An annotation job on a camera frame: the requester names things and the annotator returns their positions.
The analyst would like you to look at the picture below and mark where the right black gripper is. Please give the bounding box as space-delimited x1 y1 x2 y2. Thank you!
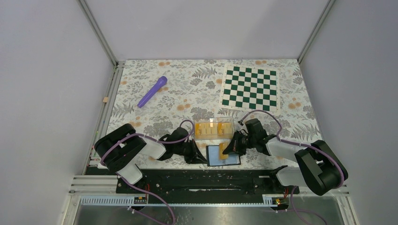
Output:
223 130 257 156

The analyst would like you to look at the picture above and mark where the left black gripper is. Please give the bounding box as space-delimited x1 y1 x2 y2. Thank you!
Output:
174 138 207 165

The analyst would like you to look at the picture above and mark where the black leather card holder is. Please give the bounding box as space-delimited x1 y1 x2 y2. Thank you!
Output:
206 145 241 167

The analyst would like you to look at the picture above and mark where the clear plastic card box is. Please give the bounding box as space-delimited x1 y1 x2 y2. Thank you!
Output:
193 117 235 140

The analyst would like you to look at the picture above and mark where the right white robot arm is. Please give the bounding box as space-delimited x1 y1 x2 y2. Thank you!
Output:
222 119 348 196

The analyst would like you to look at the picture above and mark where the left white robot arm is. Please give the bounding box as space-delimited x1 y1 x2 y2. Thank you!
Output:
94 124 207 193

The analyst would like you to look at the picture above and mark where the gold credit cards stack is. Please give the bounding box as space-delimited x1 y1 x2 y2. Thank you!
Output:
194 122 234 140

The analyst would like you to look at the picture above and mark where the floral pattern table mat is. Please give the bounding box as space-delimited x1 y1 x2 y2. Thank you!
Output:
98 59 332 171

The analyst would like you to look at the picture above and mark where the green white chessboard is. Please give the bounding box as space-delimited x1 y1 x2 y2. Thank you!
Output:
219 64 281 116

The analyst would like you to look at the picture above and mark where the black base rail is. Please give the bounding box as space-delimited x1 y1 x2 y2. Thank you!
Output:
135 167 300 204

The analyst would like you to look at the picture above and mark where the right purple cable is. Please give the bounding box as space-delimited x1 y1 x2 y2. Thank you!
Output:
239 109 346 225

